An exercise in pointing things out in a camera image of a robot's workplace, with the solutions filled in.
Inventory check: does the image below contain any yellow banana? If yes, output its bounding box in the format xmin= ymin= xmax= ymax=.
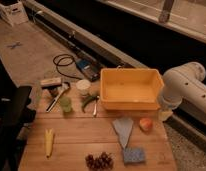
xmin=45 ymin=129 xmax=54 ymax=158

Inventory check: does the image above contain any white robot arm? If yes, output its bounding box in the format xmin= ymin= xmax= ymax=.
xmin=157 ymin=62 xmax=206 ymax=121

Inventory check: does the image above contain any white paper cup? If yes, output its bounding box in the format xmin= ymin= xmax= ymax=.
xmin=76 ymin=79 xmax=91 ymax=96

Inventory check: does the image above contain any green paper cup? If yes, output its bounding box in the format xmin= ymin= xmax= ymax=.
xmin=59 ymin=97 xmax=72 ymax=113

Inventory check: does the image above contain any metal spoon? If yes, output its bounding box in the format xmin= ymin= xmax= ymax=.
xmin=93 ymin=95 xmax=100 ymax=117

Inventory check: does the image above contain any yellow plastic bin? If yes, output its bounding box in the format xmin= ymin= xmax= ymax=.
xmin=100 ymin=68 xmax=164 ymax=110

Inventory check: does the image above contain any blue power tool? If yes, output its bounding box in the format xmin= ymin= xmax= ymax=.
xmin=76 ymin=59 xmax=99 ymax=82

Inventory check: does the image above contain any blue folded cloth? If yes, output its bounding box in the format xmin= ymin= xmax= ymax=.
xmin=112 ymin=117 xmax=133 ymax=148

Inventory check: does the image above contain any wooden cutting board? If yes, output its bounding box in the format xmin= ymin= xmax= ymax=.
xmin=19 ymin=87 xmax=177 ymax=171

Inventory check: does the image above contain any orange peach fruit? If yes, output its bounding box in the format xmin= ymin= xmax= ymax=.
xmin=139 ymin=118 xmax=153 ymax=132

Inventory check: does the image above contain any blue sponge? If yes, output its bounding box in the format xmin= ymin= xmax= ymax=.
xmin=123 ymin=148 xmax=145 ymax=164

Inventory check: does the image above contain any bunch of dark grapes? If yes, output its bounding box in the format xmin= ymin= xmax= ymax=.
xmin=85 ymin=152 xmax=114 ymax=171

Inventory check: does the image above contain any black chair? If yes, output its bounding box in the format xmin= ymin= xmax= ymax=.
xmin=0 ymin=86 xmax=36 ymax=171

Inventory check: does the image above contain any white cardboard box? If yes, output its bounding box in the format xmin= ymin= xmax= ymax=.
xmin=0 ymin=0 xmax=28 ymax=26

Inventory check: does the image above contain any black cable loop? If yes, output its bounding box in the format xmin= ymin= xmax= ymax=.
xmin=52 ymin=53 xmax=84 ymax=81

